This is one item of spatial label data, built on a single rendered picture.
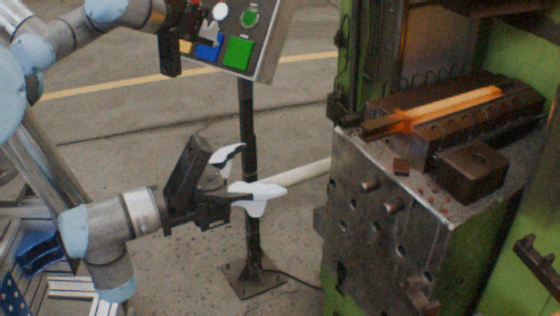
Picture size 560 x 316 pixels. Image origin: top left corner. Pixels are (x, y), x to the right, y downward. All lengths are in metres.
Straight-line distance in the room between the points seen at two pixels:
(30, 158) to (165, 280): 1.28
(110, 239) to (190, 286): 1.22
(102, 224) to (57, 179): 0.13
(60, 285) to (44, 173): 1.00
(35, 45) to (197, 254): 1.38
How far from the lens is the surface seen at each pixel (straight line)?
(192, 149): 0.71
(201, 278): 1.95
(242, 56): 1.19
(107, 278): 0.79
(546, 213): 0.97
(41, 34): 0.88
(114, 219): 0.72
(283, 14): 1.20
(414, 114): 0.97
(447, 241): 0.88
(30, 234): 1.27
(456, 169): 0.89
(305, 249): 2.04
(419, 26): 1.17
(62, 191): 0.82
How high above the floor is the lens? 1.47
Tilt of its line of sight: 35 degrees down
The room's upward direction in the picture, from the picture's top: straight up
